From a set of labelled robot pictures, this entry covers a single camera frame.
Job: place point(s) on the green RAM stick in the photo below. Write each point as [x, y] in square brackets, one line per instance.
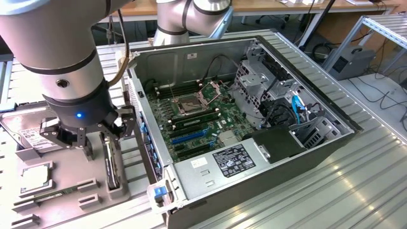
[47, 196]
[194, 120]

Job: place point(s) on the grey power supply unit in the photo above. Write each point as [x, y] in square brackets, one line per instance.
[197, 181]

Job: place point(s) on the blue case release latch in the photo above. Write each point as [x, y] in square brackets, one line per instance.
[159, 192]

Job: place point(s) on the green motherboard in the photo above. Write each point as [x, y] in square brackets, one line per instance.
[222, 119]

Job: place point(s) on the thin metal locking lever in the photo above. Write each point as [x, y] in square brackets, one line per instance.
[173, 93]

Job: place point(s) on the blue plastic disk carrier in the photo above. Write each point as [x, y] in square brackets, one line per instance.
[9, 107]

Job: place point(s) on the open black PC case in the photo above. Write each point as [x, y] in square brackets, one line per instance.
[286, 167]

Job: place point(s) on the silver disk bay bracket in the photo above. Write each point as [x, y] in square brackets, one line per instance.
[318, 133]

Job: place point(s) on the aluminium frame table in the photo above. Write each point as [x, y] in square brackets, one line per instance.
[388, 26]

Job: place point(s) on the long wooden desk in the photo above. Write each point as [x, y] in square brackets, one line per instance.
[270, 4]

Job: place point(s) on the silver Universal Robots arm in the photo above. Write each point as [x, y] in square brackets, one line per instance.
[54, 47]

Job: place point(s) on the black RAM slot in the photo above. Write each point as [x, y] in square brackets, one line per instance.
[177, 89]
[179, 95]
[175, 86]
[178, 92]

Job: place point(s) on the black long expansion slot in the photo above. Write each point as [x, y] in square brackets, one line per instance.
[186, 132]
[194, 153]
[191, 147]

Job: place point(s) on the silver perforated drive cage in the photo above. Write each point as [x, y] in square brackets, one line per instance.
[251, 95]

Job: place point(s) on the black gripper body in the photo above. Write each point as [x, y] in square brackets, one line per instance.
[79, 107]

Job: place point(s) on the silver chipset heatsink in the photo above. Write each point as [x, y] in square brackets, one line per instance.
[227, 138]

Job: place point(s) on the blue expansion slot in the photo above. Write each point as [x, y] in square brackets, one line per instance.
[187, 140]

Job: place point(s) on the silver CPU chip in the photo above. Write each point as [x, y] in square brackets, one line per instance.
[35, 177]

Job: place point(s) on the metal socket cover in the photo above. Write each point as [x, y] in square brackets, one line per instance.
[210, 91]

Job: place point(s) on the black office chair base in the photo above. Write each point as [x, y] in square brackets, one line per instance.
[102, 29]
[265, 18]

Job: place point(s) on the silver hard disk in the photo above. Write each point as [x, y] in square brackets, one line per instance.
[19, 126]

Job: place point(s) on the grey parts rack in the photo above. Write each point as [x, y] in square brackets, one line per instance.
[73, 171]

